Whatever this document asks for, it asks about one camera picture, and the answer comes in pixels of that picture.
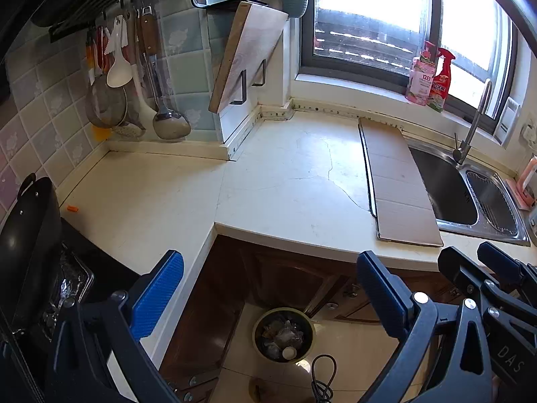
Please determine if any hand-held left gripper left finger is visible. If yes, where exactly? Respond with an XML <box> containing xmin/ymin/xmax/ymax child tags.
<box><xmin>44</xmin><ymin>250</ymin><xmax>185</xmax><ymax>403</ymax></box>

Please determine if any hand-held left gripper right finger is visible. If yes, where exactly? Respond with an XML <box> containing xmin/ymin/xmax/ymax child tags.
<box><xmin>356</xmin><ymin>251</ymin><xmax>493</xmax><ymax>403</ymax></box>

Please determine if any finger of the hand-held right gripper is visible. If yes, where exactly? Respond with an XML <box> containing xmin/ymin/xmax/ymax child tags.
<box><xmin>437</xmin><ymin>245</ymin><xmax>521</xmax><ymax>337</ymax></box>
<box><xmin>477</xmin><ymin>241</ymin><xmax>537</xmax><ymax>299</ymax></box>

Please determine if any round cream trash bin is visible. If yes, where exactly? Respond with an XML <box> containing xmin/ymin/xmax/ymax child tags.
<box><xmin>252</xmin><ymin>307</ymin><xmax>315</xmax><ymax>364</ymax></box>

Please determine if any wooden cabinet door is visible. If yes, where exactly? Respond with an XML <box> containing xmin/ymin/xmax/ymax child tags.
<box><xmin>159</xmin><ymin>235</ymin><xmax>252</xmax><ymax>383</ymax></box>
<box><xmin>331</xmin><ymin>269</ymin><xmax>462</xmax><ymax>324</ymax></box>
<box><xmin>247</xmin><ymin>239</ymin><xmax>349</xmax><ymax>311</ymax></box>

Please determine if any black glass stove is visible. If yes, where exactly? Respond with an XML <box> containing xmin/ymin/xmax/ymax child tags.
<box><xmin>59</xmin><ymin>216</ymin><xmax>141</xmax><ymax>303</ymax></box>

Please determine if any pink sponge holder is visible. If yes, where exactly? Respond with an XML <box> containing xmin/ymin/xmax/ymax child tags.
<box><xmin>505</xmin><ymin>155</ymin><xmax>537</xmax><ymax>211</ymax></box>

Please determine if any stainless steel sink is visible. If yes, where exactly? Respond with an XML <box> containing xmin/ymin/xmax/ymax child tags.
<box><xmin>407</xmin><ymin>140</ymin><xmax>531</xmax><ymax>246</ymax></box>

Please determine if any foil stove liner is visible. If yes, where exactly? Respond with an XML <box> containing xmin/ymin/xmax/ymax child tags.
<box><xmin>42</xmin><ymin>243</ymin><xmax>95</xmax><ymax>332</ymax></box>

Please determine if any cardboard sheet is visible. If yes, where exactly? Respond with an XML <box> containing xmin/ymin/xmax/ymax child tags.
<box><xmin>358</xmin><ymin>117</ymin><xmax>444</xmax><ymax>248</ymax></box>

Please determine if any wooden cabinet drawer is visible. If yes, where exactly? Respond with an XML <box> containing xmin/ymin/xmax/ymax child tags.
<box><xmin>161</xmin><ymin>365</ymin><xmax>221</xmax><ymax>403</ymax></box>

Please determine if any steel faucet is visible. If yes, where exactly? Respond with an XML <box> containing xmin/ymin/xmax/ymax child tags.
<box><xmin>452</xmin><ymin>80</ymin><xmax>493</xmax><ymax>165</ymax></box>

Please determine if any black wok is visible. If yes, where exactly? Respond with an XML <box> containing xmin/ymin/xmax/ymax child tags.
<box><xmin>0</xmin><ymin>173</ymin><xmax>63</xmax><ymax>324</ymax></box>

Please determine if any red spray bottle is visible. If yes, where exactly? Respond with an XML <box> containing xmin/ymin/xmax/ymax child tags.
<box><xmin>429</xmin><ymin>47</ymin><xmax>456</xmax><ymax>113</ymax></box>

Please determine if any pink detergent bottle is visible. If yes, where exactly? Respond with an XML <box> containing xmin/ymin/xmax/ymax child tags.
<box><xmin>406</xmin><ymin>42</ymin><xmax>437</xmax><ymax>105</ymax></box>

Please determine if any metal mesh strainer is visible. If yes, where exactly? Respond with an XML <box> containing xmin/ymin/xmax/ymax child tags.
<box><xmin>86</xmin><ymin>27</ymin><xmax>129</xmax><ymax>129</ymax></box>

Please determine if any white rice paddle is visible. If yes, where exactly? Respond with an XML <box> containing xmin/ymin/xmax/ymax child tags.
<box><xmin>104</xmin><ymin>14</ymin><xmax>134</xmax><ymax>89</ymax></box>

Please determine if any wooden cutting board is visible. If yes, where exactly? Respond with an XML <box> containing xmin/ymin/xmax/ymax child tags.
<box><xmin>208</xmin><ymin>1</ymin><xmax>289</xmax><ymax>114</ymax></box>

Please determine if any dark framed window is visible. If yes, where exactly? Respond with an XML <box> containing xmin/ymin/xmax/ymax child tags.
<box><xmin>296</xmin><ymin>0</ymin><xmax>519</xmax><ymax>133</ymax></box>

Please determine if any grey utensil holder cup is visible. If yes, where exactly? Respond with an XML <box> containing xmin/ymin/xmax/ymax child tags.
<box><xmin>282</xmin><ymin>0</ymin><xmax>310</xmax><ymax>18</ymax></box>

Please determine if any wire drain basket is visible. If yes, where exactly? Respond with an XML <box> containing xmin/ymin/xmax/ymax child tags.
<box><xmin>465</xmin><ymin>170</ymin><xmax>519</xmax><ymax>233</ymax></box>

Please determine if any black cable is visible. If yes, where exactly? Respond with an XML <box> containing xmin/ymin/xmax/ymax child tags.
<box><xmin>309</xmin><ymin>353</ymin><xmax>337</xmax><ymax>403</ymax></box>

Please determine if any metal ladle wooden handle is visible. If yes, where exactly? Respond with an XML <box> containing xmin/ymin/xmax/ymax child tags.
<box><xmin>138</xmin><ymin>6</ymin><xmax>191</xmax><ymax>139</ymax></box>

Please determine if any black wire wall rack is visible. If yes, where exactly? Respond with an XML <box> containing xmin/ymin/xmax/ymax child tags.
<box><xmin>191</xmin><ymin>0</ymin><xmax>290</xmax><ymax>105</ymax></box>

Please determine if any red handled utensil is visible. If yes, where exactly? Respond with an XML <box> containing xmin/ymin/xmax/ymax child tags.
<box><xmin>86</xmin><ymin>25</ymin><xmax>110</xmax><ymax>78</ymax></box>

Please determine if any black hanging rail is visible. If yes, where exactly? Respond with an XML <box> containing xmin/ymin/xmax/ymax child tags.
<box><xmin>48</xmin><ymin>0</ymin><xmax>198</xmax><ymax>43</ymax></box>

